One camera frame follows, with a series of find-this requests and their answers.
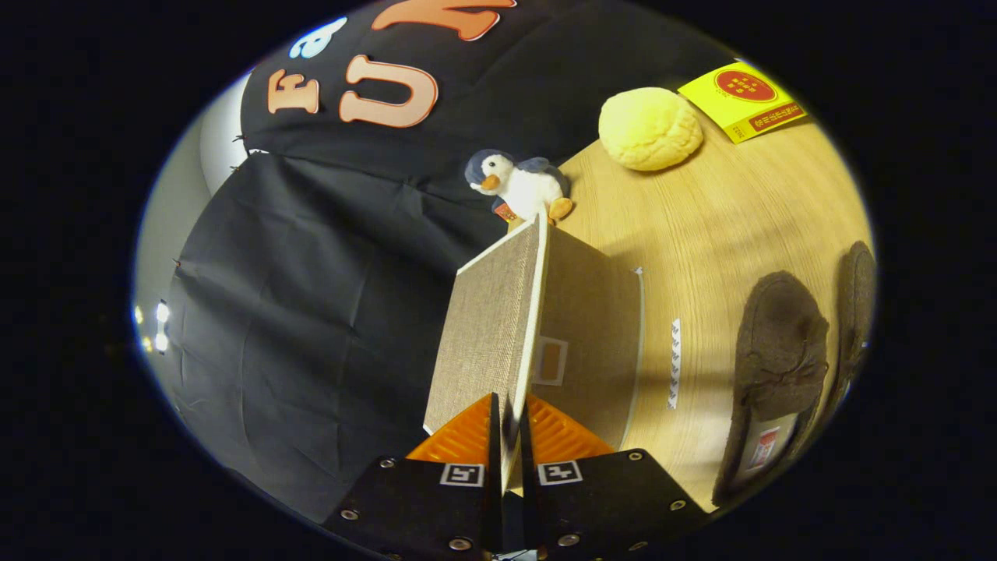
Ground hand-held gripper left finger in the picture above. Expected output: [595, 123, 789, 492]
[323, 393, 503, 559]

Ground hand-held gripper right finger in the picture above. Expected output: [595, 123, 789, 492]
[518, 393, 710, 559]

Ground brown fabric storage box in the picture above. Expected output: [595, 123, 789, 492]
[423, 214, 646, 492]

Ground brown fuzzy shoe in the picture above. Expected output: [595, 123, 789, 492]
[711, 270, 830, 507]
[826, 240, 877, 414]

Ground long white tape strip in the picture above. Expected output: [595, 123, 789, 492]
[668, 318, 682, 411]

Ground penguin plush toy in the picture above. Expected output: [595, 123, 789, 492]
[465, 149, 576, 233]

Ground yellow bun-shaped plush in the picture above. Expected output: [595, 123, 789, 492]
[598, 87, 705, 172]

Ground yellow book with red circle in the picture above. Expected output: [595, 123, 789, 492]
[678, 61, 809, 145]

